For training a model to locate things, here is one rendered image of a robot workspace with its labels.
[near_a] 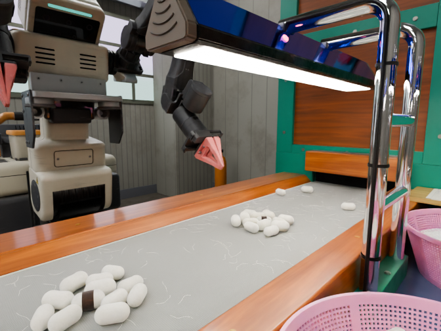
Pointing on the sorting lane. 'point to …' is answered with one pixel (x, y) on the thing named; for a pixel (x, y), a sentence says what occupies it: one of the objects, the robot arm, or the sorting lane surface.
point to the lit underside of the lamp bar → (206, 56)
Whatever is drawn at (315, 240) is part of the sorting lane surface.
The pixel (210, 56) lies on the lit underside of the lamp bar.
